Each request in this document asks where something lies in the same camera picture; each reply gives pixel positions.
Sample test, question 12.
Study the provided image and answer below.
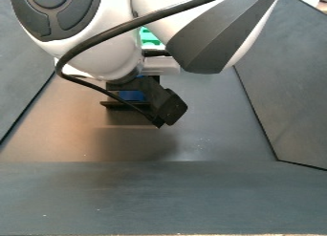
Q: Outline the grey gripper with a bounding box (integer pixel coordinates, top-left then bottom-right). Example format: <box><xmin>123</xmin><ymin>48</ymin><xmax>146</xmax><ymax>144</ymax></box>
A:
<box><xmin>140</xmin><ymin>49</ymin><xmax>181</xmax><ymax>75</ymax></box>

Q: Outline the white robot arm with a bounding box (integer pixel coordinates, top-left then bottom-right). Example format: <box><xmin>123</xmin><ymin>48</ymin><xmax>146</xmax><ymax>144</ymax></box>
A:
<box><xmin>11</xmin><ymin>0</ymin><xmax>279</xmax><ymax>81</ymax></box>

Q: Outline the black camera cable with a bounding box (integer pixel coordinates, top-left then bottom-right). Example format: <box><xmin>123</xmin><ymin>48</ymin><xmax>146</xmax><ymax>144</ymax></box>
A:
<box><xmin>55</xmin><ymin>0</ymin><xmax>241</xmax><ymax>129</ymax></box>

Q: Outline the blue oval cylinder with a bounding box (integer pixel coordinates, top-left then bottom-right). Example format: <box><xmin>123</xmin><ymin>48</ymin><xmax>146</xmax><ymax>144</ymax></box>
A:
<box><xmin>119</xmin><ymin>91</ymin><xmax>144</xmax><ymax>101</ymax></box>

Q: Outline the dark curved cradle fixture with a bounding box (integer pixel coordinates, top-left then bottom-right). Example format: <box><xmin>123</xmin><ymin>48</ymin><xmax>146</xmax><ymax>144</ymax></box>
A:
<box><xmin>100</xmin><ymin>83</ymin><xmax>150</xmax><ymax>110</ymax></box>

